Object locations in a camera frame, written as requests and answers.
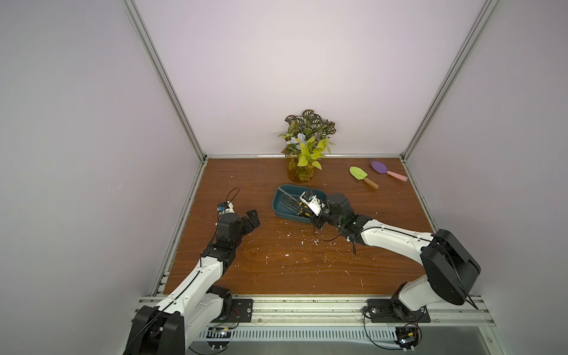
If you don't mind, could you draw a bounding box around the long file yellow handle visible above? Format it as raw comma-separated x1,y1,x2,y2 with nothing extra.
278,187,302,204

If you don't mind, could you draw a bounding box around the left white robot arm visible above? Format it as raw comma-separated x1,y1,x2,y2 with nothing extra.
124,205,260,354

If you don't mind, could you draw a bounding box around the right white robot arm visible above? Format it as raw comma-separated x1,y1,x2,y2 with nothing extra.
300,193,481,319

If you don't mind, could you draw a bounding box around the teal plastic storage box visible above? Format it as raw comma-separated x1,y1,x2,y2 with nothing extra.
272,184,328,225

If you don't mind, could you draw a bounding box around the amber glass vase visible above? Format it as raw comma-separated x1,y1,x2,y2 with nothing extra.
286,156,316,183

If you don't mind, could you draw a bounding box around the artificial plant bouquet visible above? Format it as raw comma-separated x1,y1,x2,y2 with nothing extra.
279,109,337,170

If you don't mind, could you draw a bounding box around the left circuit board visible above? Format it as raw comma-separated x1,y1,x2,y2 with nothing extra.
206,326,234,353

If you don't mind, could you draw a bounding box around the circuit board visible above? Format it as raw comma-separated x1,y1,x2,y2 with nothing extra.
206,326,234,353
394,324,422,351

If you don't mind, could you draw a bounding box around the right circuit board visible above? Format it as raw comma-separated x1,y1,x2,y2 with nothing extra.
394,324,422,351

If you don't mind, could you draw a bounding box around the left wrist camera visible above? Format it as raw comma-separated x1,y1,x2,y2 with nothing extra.
217,201,235,216

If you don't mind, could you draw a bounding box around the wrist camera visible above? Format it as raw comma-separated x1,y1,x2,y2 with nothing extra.
300,190,322,217
217,201,235,216

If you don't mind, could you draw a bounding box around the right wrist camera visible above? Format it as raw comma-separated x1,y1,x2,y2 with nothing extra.
300,190,322,217

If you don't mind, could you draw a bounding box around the green trowel wooden handle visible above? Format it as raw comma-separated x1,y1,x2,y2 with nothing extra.
349,166,379,189

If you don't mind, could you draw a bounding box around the purple trowel pink handle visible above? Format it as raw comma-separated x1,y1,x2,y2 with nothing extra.
370,161,408,182

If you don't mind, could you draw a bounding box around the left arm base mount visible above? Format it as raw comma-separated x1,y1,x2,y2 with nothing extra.
207,285,254,324

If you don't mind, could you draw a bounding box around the aluminium rail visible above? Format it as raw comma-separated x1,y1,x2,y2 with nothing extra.
137,294,493,329

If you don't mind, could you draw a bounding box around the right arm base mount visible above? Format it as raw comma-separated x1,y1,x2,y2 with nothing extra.
362,283,431,324

